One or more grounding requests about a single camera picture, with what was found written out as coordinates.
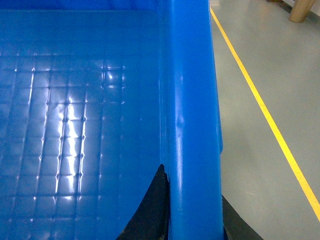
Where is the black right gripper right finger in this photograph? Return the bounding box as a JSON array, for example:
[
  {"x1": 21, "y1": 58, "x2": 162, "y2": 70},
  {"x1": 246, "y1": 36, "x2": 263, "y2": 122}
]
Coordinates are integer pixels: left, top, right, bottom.
[{"x1": 222, "y1": 196, "x2": 263, "y2": 240}]

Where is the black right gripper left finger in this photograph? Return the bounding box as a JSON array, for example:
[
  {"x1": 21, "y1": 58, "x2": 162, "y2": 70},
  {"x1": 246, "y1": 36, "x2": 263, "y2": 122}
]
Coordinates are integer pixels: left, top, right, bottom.
[{"x1": 117, "y1": 164, "x2": 170, "y2": 240}]

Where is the large blue plastic crate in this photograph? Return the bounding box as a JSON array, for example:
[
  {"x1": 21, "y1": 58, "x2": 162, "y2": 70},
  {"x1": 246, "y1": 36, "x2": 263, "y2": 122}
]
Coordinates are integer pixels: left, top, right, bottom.
[{"x1": 0, "y1": 0, "x2": 225, "y2": 240}]

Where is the cardboard tube post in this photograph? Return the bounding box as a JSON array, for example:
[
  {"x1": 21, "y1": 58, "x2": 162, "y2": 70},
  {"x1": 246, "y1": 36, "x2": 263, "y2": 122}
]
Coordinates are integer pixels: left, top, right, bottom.
[{"x1": 289, "y1": 0, "x2": 315, "y2": 23}]

